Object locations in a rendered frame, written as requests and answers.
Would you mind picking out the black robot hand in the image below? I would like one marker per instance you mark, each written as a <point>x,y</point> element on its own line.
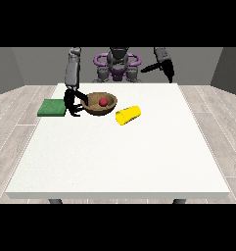
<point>166,69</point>
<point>69,102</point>

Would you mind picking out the brown wooden bowl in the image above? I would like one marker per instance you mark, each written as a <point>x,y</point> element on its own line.
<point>101,104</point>

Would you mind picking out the green square pad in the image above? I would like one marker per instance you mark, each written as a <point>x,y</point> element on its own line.
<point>52,107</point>

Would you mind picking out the small red ball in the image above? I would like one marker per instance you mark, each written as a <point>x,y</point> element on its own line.
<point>103,102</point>

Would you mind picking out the grey robot trunk purple rings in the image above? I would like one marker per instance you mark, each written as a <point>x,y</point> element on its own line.
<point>117,67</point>

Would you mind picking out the dark table leg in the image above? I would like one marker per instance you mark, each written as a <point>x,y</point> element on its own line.
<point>179,201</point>
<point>56,201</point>

